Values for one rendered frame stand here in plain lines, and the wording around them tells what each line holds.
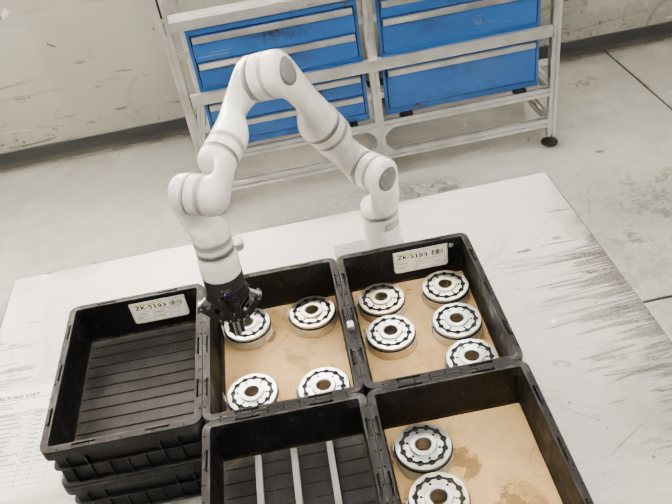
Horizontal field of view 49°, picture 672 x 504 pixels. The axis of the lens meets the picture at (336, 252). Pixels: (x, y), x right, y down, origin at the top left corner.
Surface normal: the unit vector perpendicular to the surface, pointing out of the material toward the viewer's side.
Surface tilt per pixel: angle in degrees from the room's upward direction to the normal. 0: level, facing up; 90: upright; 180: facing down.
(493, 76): 90
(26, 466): 0
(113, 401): 0
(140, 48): 90
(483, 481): 0
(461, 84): 90
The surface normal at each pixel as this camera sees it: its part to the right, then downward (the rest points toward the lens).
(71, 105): 0.15, 0.60
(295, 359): -0.14, -0.77
